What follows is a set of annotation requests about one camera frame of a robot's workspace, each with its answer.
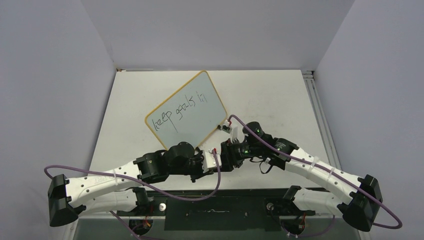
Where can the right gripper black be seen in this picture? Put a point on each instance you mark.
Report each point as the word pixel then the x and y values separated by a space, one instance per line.
pixel 229 157

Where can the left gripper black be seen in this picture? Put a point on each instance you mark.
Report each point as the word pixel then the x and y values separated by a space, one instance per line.
pixel 200 173

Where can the yellow framed whiteboard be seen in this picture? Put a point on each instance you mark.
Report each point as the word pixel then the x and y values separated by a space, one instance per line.
pixel 191 114

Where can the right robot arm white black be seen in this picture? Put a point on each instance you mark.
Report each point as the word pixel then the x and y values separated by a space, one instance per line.
pixel 356 199

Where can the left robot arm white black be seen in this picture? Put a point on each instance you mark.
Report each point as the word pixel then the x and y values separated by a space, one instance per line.
pixel 123 188

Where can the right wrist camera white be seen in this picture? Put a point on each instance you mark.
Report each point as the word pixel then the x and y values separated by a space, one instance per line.
pixel 232 130

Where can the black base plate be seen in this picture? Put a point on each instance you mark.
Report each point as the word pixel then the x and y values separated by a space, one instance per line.
pixel 225 210

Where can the aluminium frame rail right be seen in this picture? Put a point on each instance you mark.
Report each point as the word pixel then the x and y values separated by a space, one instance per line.
pixel 329 145

